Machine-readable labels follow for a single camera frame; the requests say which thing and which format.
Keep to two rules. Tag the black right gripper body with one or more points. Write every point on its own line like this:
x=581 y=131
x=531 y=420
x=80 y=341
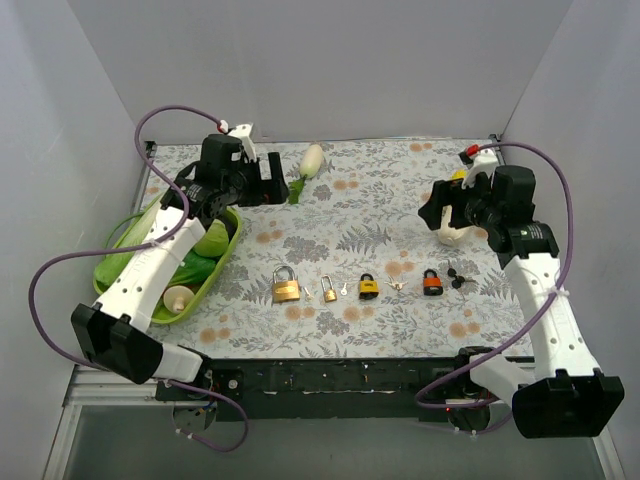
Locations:
x=451 y=205

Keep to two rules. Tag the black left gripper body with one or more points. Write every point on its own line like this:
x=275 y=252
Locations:
x=261 y=181

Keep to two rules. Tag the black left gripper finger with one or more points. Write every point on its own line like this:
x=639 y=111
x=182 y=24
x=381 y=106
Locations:
x=264 y=192
x=276 y=172

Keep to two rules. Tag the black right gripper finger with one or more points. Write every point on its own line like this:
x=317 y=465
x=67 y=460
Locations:
x=458 y=218
x=444 y=193

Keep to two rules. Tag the black keys of orange padlock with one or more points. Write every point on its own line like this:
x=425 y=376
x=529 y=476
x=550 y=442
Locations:
x=457 y=280

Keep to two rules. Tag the orange padlock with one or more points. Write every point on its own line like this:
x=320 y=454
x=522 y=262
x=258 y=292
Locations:
x=432 y=284

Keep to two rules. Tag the large brass padlock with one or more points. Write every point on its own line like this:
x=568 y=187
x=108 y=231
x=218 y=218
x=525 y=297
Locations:
x=285 y=285

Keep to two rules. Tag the silver keys of yellow padlock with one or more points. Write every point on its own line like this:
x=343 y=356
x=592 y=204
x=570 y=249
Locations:
x=398 y=286

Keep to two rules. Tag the key of large brass padlock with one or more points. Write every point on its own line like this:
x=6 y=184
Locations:
x=308 y=294

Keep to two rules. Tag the small brass padlock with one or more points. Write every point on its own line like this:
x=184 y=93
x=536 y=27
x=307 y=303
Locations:
x=329 y=293

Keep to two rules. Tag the yellow padlock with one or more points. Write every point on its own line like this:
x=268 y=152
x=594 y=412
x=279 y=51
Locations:
x=368 y=287

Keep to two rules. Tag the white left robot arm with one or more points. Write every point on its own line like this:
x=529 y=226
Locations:
x=112 y=333

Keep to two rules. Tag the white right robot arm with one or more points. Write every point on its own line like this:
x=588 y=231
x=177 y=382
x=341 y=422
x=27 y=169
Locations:
x=568 y=395

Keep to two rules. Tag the yellow napa cabbage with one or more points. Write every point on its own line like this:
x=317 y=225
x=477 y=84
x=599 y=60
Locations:
x=448 y=235

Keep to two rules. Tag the white radish with leaves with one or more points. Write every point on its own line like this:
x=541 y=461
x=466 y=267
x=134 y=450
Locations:
x=308 y=168

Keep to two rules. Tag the round green cabbage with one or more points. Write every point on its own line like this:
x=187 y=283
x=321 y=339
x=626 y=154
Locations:
x=215 y=242

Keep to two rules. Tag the floral table mat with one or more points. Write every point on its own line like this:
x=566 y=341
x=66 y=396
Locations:
x=357 y=215

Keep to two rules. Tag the green bok choy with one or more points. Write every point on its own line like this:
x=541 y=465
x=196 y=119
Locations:
x=195 y=270

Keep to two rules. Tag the green plastic basket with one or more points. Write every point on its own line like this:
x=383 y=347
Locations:
x=138 y=224

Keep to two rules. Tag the toy mushroom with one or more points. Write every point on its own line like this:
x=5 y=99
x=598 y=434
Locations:
x=177 y=298

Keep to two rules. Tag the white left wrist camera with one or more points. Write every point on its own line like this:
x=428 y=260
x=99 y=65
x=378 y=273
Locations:
x=243 y=132

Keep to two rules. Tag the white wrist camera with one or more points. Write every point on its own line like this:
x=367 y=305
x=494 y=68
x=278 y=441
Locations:
x=478 y=160
x=243 y=132

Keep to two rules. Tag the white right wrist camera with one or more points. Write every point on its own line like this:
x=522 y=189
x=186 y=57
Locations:
x=478 y=160

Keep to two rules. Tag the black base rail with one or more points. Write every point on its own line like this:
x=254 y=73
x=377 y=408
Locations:
x=343 y=388

